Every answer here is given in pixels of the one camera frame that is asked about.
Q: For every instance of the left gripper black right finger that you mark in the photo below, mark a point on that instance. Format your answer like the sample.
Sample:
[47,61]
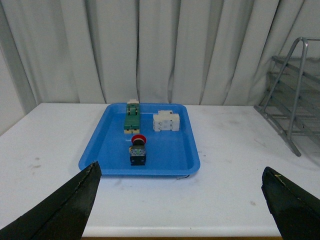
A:
[296,212]

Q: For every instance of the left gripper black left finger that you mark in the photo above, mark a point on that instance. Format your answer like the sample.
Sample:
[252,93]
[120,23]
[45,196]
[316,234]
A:
[63,215]

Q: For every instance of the red emergency stop button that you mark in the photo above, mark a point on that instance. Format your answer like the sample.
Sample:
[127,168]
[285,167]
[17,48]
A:
[137,151]

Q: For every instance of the grey metal mesh rack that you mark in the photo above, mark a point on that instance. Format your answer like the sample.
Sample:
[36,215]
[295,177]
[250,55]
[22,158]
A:
[292,101]

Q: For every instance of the green relay module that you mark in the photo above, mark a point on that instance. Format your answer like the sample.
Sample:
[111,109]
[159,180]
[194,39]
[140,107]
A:
[132,117]

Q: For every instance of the blue plastic tray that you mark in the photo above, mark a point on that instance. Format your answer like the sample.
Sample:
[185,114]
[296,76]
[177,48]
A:
[165,153]

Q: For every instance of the white circuit breaker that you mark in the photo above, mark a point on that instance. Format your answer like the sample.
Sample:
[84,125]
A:
[166,120]

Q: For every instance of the white curtain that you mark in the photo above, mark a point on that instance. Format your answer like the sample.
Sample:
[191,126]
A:
[194,52]

